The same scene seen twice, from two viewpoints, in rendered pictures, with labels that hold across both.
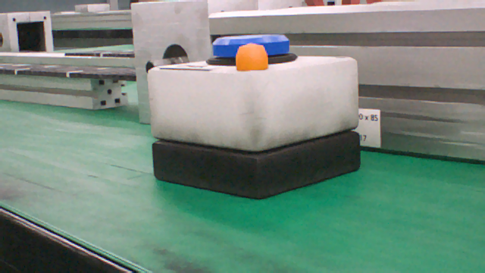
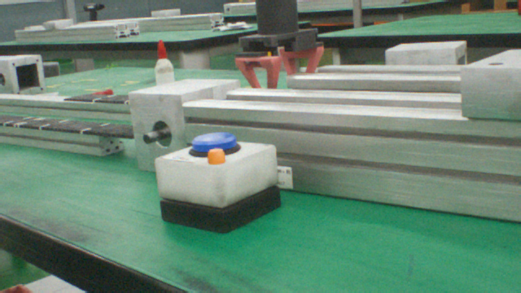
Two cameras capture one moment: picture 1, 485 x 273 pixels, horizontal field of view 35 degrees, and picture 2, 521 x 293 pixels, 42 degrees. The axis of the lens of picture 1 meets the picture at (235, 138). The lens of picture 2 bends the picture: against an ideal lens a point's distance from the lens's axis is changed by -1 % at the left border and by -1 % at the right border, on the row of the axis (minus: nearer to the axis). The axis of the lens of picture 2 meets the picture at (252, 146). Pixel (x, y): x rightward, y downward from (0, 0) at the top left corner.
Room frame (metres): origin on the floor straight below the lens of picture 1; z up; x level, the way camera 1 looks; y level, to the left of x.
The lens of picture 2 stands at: (-0.20, 0.01, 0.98)
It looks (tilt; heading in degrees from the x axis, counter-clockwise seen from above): 13 degrees down; 355
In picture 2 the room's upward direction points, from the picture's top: 6 degrees counter-clockwise
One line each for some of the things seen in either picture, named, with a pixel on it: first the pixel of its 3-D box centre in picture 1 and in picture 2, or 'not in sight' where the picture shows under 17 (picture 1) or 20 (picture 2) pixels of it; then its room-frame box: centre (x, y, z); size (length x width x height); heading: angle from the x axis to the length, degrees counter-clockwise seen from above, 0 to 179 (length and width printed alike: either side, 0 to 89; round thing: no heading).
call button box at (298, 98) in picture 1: (265, 114); (224, 178); (0.41, -0.02, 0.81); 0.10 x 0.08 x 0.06; 134
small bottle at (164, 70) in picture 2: not in sight; (164, 68); (1.21, 0.05, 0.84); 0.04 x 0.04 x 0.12
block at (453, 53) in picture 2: not in sight; (426, 79); (0.76, -0.34, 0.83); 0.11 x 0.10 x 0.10; 146
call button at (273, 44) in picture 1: (251, 54); (214, 146); (0.40, -0.01, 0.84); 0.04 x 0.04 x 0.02
